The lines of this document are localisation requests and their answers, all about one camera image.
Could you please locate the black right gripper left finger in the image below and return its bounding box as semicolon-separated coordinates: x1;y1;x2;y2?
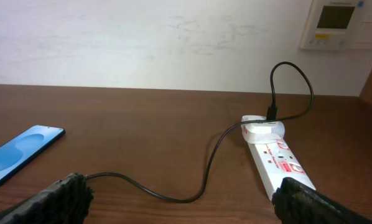
0;173;93;224

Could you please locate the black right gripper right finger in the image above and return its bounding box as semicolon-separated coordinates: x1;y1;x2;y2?
272;177;372;224

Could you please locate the blue screen smartphone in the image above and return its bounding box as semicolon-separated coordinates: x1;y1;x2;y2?
0;125;65;186

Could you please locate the black charging cable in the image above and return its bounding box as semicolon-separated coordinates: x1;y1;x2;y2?
85;61;315;204

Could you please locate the white charger plug adapter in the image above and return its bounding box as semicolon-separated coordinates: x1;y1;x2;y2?
241;121;285;144

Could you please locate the white power strip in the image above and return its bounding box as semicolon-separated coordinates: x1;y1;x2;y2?
241;114;317;202

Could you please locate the white wall control panel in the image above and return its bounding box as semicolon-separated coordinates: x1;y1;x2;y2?
300;0;372;50

